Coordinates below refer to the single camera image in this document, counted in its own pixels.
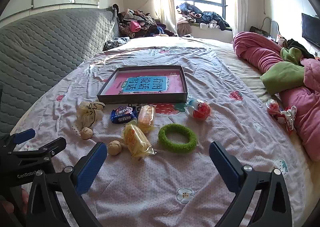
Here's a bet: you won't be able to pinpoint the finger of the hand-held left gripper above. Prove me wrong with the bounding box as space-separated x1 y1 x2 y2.
0 128 36 154
10 137 67 162

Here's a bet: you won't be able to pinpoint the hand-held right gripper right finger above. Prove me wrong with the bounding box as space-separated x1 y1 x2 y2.
209 141 293 227

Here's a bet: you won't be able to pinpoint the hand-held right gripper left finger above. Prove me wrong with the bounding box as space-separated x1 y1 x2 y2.
26 142 108 227

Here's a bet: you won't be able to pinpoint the walnut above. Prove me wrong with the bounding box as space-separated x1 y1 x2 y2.
80 127 93 140
107 140 122 156

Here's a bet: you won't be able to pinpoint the beige drawstring pouch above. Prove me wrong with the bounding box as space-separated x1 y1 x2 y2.
72 101 105 136

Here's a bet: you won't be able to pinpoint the yellow snack packet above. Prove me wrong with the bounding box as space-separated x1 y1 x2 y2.
122 122 157 159

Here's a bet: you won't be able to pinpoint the large red white egg toy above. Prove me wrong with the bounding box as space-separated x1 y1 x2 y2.
186 96 212 121

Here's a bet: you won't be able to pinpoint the blue cookie packet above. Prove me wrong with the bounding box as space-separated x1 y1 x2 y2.
111 106 138 124

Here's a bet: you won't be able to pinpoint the green fuzzy ring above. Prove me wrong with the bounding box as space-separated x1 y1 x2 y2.
158 124 197 154

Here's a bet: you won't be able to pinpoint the clear orange cake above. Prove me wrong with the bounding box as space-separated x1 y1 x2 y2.
137 105 157 133

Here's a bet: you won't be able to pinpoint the dark cardboard box tray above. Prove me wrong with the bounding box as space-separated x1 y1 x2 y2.
97 65 188 105

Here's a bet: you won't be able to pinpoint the person's left hand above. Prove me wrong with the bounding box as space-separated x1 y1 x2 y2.
0 188 29 220

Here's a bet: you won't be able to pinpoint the strawberry print bed sheet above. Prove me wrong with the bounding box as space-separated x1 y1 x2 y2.
10 36 308 227

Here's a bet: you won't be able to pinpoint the red white patterned packet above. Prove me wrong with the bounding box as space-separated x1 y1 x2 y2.
276 106 298 135

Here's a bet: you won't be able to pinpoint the grey quilted headboard cover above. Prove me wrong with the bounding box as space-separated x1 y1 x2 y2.
0 7 120 138

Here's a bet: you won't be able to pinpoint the green cloth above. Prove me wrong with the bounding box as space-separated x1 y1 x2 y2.
260 47 305 96

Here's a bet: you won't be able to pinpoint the pink quilt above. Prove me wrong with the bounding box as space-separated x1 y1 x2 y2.
232 32 320 161

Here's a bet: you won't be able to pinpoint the dark patterned cloth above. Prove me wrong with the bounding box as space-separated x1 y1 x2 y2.
103 37 130 51

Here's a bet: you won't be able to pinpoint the black bag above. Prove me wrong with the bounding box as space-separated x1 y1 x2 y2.
249 26 270 36

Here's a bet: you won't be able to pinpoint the black clothes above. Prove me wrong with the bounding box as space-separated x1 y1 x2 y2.
286 39 315 59

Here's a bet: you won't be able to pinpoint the pile of dark blue clothes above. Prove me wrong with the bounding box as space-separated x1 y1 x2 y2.
176 2 232 30

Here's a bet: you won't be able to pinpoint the pile of mixed clothes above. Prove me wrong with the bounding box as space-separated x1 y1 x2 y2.
112 4 178 39

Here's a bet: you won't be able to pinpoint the black television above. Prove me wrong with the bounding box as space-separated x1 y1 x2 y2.
301 13 320 49

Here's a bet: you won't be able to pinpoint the cream curtain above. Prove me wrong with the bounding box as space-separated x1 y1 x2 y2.
231 0 248 35
149 0 178 34

